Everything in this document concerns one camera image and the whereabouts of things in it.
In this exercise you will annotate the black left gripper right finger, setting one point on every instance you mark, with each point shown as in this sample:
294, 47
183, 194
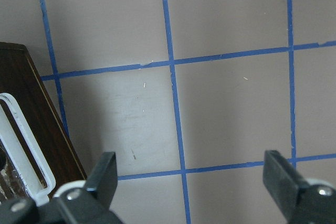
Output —
300, 199

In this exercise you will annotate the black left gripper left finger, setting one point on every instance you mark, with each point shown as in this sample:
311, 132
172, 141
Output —
90, 203

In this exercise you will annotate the dark wooden drawer cabinet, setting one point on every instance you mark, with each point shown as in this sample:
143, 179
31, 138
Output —
20, 78

